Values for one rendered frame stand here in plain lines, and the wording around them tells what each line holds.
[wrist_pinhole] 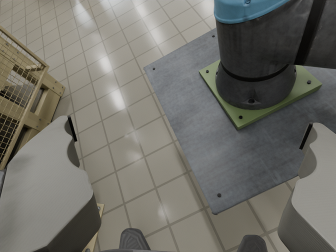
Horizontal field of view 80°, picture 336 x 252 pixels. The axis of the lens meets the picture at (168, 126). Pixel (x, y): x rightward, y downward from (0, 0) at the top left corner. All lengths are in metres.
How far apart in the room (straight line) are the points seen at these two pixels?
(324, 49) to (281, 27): 0.07
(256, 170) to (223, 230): 0.63
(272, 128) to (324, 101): 0.13
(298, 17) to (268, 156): 0.28
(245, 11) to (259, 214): 0.91
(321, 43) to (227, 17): 0.14
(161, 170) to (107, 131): 0.49
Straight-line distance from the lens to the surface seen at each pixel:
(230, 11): 0.37
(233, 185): 0.50
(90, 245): 1.32
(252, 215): 1.09
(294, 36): 0.38
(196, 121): 0.55
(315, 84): 0.59
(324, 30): 0.38
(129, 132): 1.34
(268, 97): 0.51
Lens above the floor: 1.09
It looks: 60 degrees down
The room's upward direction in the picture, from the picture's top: 35 degrees counter-clockwise
